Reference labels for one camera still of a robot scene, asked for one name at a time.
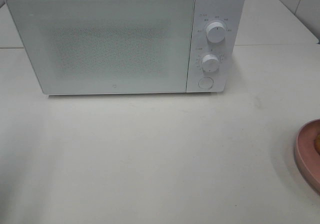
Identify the round white door button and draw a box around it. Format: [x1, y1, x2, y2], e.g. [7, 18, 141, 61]
[198, 77, 214, 90]

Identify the white dial knob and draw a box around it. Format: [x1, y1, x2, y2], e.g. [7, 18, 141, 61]
[201, 54, 220, 73]
[205, 20, 227, 44]

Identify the white microwave door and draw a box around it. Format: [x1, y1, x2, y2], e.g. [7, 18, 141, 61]
[7, 0, 194, 95]

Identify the pink round plate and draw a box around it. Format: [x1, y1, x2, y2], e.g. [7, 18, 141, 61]
[294, 119, 320, 195]

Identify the burger with yellow bun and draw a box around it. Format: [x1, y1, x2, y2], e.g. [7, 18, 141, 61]
[314, 134, 320, 154]

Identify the white microwave oven body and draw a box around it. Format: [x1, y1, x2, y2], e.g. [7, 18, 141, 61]
[5, 0, 245, 94]

